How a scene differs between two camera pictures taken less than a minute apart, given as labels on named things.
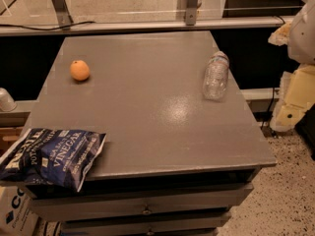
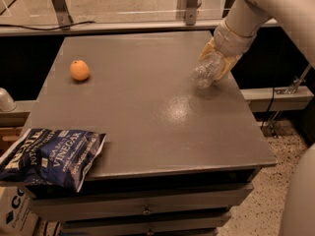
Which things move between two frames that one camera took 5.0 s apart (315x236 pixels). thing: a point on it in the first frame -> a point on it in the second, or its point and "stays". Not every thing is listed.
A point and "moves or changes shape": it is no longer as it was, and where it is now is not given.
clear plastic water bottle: x=216 y=77 moves or changes shape
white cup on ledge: x=7 y=101 stays
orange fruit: x=79 y=70 stays
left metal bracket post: x=61 y=7 stays
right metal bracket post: x=192 y=5 stays
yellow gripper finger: x=280 y=36 -> x=236 y=32
